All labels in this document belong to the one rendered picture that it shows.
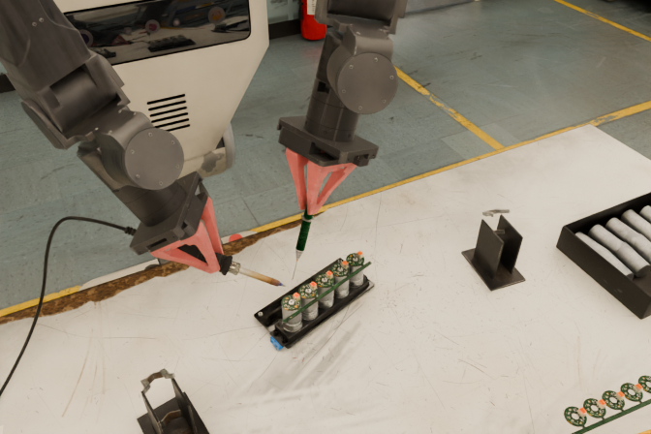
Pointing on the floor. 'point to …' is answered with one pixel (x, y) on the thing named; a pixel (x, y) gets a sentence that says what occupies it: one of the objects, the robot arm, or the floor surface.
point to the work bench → (362, 319)
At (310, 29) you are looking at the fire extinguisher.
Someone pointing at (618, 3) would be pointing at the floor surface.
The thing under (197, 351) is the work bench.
